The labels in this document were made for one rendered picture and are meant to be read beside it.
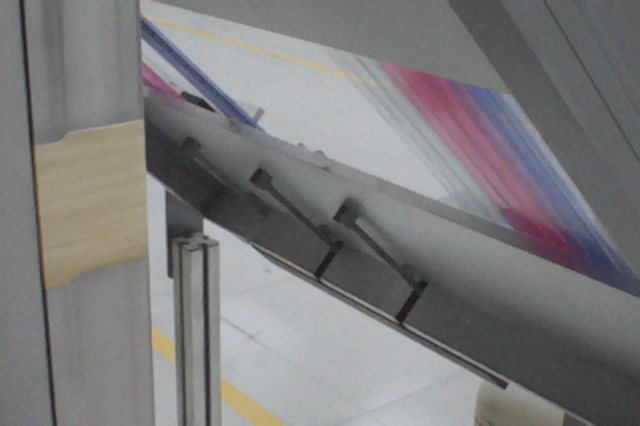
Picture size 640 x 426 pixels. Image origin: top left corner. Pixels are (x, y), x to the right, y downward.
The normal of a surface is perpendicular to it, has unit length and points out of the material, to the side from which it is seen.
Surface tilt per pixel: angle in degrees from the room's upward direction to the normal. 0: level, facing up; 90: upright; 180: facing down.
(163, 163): 90
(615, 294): 136
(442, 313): 46
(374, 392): 0
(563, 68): 90
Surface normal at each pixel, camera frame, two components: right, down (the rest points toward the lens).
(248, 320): 0.03, -0.93
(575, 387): -0.54, -0.51
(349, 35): -0.56, 0.81
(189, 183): 0.63, 0.29
